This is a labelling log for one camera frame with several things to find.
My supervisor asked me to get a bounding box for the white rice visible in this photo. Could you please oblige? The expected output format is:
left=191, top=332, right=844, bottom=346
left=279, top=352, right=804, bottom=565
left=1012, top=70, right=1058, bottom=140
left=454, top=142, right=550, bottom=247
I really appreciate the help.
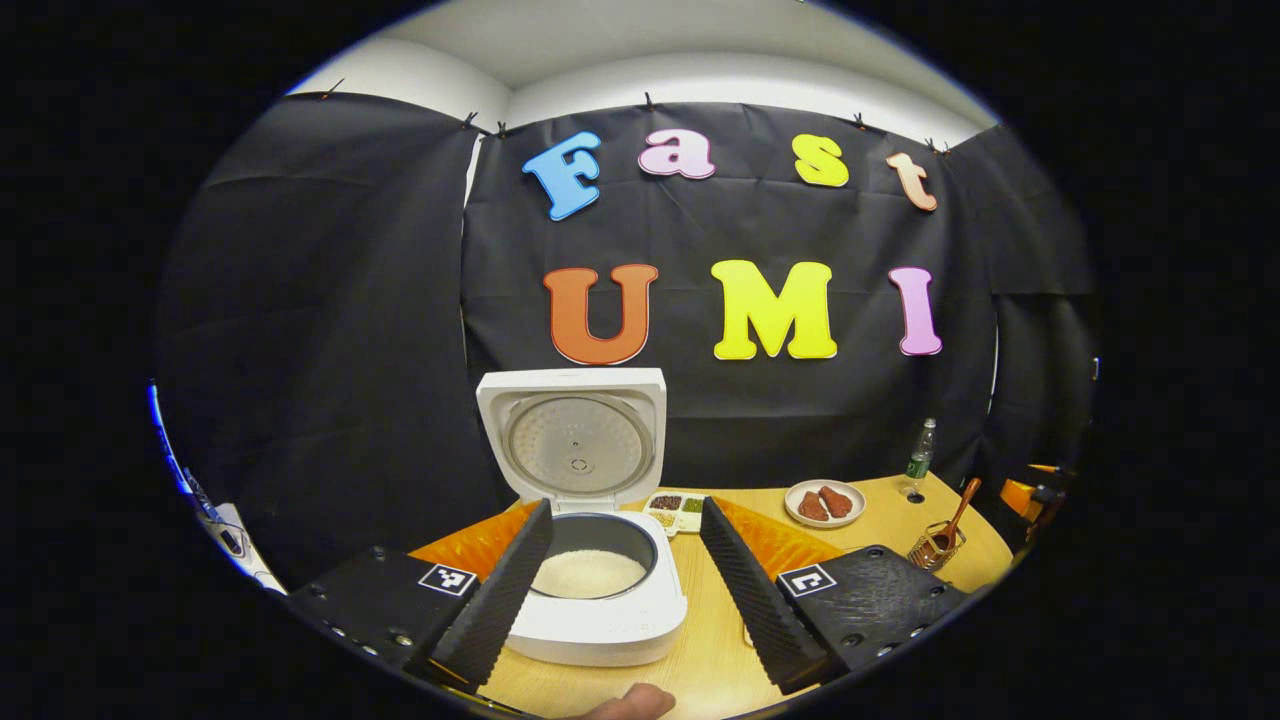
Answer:
left=532, top=549, right=648, bottom=601

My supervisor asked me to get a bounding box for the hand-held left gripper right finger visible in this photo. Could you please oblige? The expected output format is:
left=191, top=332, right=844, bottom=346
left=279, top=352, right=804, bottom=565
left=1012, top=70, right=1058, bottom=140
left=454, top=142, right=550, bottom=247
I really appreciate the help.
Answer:
left=699, top=496, right=971, bottom=696

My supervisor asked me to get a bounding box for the black backdrop cloth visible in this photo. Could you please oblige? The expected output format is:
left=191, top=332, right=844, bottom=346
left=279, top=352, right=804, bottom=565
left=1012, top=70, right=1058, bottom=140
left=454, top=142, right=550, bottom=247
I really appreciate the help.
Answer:
left=155, top=92, right=1099, bottom=591

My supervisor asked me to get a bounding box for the wire chopstick holder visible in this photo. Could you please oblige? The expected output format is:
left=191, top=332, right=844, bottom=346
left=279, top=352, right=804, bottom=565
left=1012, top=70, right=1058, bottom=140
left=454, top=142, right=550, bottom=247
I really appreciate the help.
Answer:
left=907, top=520, right=967, bottom=573

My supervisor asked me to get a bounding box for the white divided grain dish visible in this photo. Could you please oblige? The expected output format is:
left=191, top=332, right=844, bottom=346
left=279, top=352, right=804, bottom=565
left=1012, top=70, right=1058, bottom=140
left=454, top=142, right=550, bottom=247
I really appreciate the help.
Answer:
left=643, top=490, right=706, bottom=536

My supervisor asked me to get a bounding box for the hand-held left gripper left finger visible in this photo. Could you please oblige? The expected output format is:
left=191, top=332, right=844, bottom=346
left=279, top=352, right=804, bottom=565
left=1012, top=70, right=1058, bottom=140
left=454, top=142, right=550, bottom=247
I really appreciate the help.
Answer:
left=285, top=499, right=555, bottom=693

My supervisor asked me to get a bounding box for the green plastic water bottle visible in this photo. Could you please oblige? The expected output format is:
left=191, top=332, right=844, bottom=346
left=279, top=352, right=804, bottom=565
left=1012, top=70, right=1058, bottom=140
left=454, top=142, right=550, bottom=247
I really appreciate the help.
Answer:
left=905, top=418, right=938, bottom=498

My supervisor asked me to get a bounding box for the white rice cooker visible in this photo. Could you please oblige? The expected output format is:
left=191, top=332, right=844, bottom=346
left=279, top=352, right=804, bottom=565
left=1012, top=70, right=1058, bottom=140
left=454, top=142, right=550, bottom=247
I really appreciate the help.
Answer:
left=476, top=367, right=689, bottom=668

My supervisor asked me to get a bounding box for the white side desk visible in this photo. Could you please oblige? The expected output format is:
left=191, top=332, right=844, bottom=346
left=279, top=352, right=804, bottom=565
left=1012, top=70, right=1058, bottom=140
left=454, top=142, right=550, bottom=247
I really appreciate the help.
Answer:
left=190, top=470, right=286, bottom=596

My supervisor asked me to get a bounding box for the computer monitor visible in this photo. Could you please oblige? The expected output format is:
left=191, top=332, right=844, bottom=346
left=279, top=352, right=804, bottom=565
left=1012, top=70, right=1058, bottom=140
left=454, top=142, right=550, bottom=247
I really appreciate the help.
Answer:
left=148, top=383, right=191, bottom=496

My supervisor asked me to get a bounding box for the white round plate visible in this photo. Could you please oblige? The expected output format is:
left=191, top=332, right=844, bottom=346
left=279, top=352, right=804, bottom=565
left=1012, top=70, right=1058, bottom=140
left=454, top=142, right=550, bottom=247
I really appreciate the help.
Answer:
left=784, top=479, right=867, bottom=529

